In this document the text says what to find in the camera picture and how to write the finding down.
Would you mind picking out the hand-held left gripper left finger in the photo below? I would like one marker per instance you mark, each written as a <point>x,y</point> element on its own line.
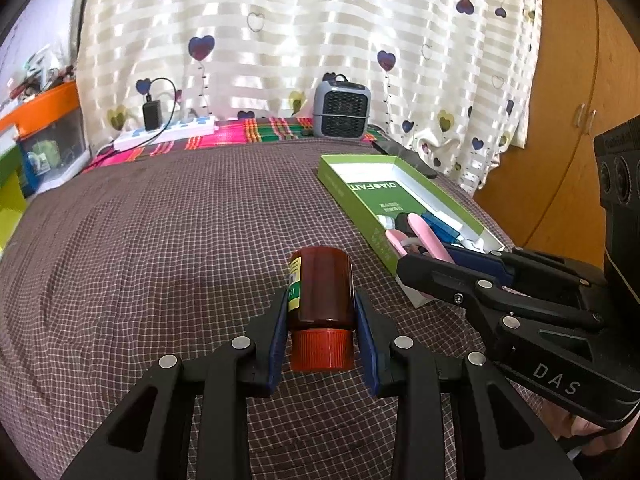
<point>277,345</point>

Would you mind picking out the blue metal folding knife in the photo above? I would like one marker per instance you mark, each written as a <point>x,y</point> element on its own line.
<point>440,230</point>

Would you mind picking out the yellow-green box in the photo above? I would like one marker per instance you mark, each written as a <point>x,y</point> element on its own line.
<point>10,210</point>

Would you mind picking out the orange-lid clear storage box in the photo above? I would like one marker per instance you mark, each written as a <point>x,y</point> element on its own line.
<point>45,102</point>

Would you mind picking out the colourful striped mat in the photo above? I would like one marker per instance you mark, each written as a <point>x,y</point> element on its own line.
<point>270,130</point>

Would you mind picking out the pile of assorted clutter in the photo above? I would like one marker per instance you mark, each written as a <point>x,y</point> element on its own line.
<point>35,72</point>

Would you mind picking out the green cardboard box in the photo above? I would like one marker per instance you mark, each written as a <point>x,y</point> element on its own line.
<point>370,190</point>

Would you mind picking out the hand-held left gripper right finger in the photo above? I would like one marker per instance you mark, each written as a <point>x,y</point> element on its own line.
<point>367,345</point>

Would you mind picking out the pink plastic clipper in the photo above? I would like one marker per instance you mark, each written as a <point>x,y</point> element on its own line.
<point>425,237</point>

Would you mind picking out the small white round jar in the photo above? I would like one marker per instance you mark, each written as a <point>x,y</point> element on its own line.
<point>387,221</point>

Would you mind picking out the black plug-in charger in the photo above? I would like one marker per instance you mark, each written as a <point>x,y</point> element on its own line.
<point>151,115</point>

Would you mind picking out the black flat device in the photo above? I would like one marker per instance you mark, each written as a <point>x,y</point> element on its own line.
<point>405,157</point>

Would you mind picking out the heart-print striped curtain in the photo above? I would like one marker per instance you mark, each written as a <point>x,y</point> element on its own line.
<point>300,20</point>

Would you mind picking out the person's right hand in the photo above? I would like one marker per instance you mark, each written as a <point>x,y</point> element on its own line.
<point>587,425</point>

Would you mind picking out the white power strip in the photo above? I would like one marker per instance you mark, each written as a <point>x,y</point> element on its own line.
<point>170,132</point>

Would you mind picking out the wooden wardrobe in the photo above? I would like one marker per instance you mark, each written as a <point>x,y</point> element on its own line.
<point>565,85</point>

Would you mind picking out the pale green packet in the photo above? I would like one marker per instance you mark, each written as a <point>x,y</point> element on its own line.
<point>47,152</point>

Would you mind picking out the brown medicine bottle red cap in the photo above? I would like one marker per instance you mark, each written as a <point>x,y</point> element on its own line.
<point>322,285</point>

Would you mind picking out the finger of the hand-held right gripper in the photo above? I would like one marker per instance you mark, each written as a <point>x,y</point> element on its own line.
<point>480,260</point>
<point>440,280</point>

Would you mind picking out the grey mini fan heater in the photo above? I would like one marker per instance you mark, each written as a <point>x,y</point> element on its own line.
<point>340,110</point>

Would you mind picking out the brown checked bedsheet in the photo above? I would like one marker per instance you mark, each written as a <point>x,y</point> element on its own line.
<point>150,260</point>

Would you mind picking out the dark green box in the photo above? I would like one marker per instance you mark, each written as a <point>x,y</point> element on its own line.
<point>7,167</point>

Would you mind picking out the pink clip with green pads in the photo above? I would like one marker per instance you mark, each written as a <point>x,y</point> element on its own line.
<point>395,240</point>

